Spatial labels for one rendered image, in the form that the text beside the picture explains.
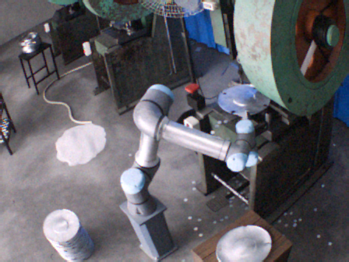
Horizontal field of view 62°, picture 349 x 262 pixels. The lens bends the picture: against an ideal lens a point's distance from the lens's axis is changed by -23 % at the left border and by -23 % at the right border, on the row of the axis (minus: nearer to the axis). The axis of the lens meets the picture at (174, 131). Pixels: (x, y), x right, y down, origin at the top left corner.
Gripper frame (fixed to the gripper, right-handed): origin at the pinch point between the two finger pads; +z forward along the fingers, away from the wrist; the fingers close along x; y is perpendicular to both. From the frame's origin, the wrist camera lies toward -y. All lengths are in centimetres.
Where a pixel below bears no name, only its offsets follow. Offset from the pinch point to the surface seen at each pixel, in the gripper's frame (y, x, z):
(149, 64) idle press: 75, 41, 150
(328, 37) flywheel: -38, -53, -26
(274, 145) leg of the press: -13.7, 15.2, -8.4
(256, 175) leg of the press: -2.9, 26.1, -17.8
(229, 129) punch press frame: 10.0, 14.4, 7.6
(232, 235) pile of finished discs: 10, 45, -42
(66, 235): 110, 54, -36
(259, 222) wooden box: -4, 46, -35
